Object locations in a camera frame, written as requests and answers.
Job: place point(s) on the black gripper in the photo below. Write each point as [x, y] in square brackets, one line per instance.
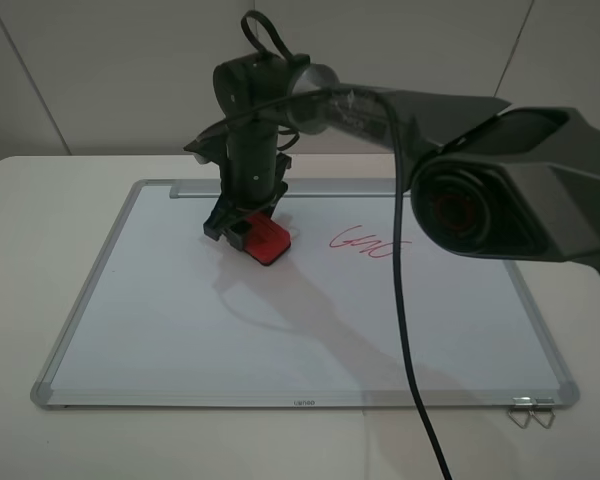
[251, 175]

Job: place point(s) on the red whiteboard eraser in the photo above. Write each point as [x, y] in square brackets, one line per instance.
[266, 241]

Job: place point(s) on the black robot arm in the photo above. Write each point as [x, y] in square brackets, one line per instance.
[485, 180]

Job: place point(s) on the grey aluminium marker tray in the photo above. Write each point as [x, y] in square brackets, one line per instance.
[300, 187]

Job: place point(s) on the left silver binder clip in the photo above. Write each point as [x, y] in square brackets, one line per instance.
[520, 411]

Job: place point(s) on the silver binder clip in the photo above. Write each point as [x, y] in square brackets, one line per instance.
[542, 412]
[520, 411]

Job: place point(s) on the right silver binder clip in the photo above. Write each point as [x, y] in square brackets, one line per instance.
[542, 412]

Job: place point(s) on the white whiteboard with aluminium frame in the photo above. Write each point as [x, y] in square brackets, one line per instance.
[170, 318]

